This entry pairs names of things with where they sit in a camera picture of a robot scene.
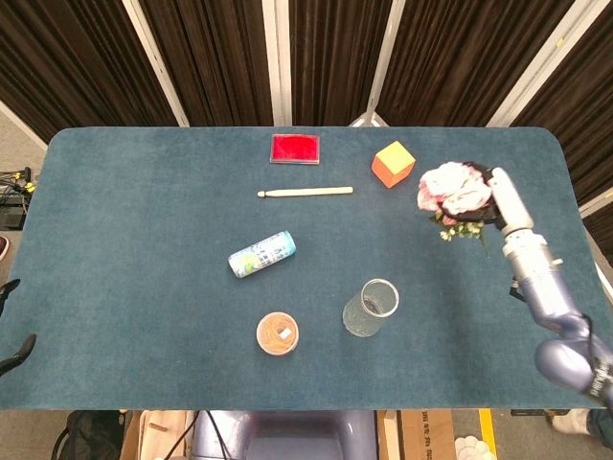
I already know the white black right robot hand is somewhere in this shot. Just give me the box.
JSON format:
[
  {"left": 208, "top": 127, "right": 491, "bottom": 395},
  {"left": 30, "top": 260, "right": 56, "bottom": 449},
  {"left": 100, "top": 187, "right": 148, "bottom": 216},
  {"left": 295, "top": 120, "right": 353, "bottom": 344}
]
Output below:
[{"left": 443, "top": 162, "right": 535, "bottom": 237}]

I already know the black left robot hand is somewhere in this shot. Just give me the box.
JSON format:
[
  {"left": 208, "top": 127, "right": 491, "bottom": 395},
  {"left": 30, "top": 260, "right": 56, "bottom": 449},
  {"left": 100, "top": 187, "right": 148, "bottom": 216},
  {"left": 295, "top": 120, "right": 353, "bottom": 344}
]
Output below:
[{"left": 0, "top": 279, "right": 37, "bottom": 378}]

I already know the pink white flower bouquet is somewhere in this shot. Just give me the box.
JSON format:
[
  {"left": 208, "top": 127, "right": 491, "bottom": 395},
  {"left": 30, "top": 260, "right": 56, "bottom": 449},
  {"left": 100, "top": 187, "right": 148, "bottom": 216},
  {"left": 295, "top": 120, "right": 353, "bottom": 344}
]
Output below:
[{"left": 417, "top": 161, "right": 494, "bottom": 258}]

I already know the blue robot base body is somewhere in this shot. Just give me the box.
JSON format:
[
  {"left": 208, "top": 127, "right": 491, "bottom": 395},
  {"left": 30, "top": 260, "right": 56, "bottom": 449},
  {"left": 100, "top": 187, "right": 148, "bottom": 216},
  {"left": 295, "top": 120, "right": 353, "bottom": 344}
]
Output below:
[{"left": 193, "top": 410, "right": 378, "bottom": 460}]

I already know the blue carpeted table top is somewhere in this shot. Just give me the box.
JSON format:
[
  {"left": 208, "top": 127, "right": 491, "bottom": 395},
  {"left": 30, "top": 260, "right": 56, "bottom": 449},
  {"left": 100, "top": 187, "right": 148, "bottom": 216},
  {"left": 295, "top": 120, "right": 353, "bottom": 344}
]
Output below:
[{"left": 0, "top": 126, "right": 613, "bottom": 412}]

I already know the clear glass cup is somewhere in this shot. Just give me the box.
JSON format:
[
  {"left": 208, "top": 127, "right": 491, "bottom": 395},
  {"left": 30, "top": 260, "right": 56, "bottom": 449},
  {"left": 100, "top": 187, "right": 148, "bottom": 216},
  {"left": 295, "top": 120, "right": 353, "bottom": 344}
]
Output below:
[{"left": 341, "top": 278, "right": 400, "bottom": 338}]

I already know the black bag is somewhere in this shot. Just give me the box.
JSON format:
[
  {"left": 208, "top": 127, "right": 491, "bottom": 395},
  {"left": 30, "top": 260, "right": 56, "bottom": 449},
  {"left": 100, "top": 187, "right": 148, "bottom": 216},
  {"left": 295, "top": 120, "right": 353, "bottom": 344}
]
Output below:
[{"left": 51, "top": 410, "right": 126, "bottom": 460}]

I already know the dark brown curtain panel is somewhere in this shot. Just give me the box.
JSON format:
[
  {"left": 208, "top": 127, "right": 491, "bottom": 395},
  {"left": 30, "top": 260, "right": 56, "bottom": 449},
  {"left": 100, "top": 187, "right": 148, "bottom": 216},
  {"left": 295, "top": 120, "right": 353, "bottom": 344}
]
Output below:
[
  {"left": 289, "top": 0, "right": 395, "bottom": 128},
  {"left": 376, "top": 0, "right": 576, "bottom": 128},
  {"left": 511, "top": 0, "right": 613, "bottom": 207},
  {"left": 0, "top": 0, "right": 179, "bottom": 145},
  {"left": 138, "top": 0, "right": 278, "bottom": 128}
]

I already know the orange yellow foam cube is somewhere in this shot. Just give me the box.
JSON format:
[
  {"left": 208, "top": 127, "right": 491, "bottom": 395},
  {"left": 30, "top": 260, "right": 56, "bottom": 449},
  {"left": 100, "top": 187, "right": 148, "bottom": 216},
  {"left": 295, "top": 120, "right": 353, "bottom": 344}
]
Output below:
[{"left": 371, "top": 140, "right": 417, "bottom": 189}]

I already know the light wooden crate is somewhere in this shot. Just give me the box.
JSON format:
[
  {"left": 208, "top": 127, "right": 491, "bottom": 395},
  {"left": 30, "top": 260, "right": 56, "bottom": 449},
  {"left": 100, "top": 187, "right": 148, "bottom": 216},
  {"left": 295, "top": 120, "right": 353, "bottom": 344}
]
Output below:
[{"left": 118, "top": 410, "right": 193, "bottom": 460}]

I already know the pale wooden stick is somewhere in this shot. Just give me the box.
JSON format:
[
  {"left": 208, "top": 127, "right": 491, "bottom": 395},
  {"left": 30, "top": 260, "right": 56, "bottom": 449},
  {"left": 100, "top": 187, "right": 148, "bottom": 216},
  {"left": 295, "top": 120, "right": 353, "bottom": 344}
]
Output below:
[{"left": 257, "top": 186, "right": 354, "bottom": 199}]

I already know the red ink pad box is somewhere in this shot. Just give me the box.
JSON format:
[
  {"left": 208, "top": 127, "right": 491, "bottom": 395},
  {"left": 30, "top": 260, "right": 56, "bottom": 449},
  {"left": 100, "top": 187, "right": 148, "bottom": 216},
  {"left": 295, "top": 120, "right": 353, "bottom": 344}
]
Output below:
[{"left": 269, "top": 133, "right": 321, "bottom": 167}]

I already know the white shoe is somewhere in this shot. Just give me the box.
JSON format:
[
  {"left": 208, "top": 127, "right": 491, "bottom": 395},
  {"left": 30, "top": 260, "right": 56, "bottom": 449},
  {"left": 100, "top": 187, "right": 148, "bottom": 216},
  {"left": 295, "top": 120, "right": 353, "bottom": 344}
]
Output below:
[{"left": 549, "top": 409, "right": 613, "bottom": 437}]

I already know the brown cardboard box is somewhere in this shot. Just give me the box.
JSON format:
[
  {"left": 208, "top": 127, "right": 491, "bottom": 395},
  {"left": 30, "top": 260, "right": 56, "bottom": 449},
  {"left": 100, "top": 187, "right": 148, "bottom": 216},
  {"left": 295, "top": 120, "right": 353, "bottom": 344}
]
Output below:
[{"left": 398, "top": 410, "right": 457, "bottom": 460}]

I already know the white scalloped plate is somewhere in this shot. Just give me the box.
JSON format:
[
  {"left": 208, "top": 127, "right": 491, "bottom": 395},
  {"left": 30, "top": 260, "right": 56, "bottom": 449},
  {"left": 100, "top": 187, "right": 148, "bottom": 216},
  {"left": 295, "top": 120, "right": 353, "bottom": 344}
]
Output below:
[{"left": 453, "top": 434, "right": 498, "bottom": 460}]

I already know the light blue drink can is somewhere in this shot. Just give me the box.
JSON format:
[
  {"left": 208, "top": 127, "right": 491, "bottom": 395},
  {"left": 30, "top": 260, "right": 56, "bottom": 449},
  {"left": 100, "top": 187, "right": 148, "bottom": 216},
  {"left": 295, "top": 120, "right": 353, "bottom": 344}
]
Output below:
[{"left": 227, "top": 230, "right": 297, "bottom": 279}]

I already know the white frame post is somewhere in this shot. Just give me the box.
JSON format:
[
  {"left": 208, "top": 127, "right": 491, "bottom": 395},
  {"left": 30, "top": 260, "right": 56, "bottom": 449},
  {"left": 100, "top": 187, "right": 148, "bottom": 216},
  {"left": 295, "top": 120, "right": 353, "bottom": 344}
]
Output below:
[
  {"left": 349, "top": 0, "right": 408, "bottom": 128},
  {"left": 261, "top": 0, "right": 293, "bottom": 128},
  {"left": 577, "top": 188, "right": 613, "bottom": 218},
  {"left": 486, "top": 0, "right": 591, "bottom": 128},
  {"left": 122, "top": 0, "right": 191, "bottom": 128}
]

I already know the black power strip with cables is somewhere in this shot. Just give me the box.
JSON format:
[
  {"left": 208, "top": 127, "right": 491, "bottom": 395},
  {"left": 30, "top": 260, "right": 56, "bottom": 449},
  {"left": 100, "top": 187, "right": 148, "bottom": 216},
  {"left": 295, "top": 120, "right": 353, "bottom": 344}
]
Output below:
[{"left": 0, "top": 166, "right": 38, "bottom": 232}]

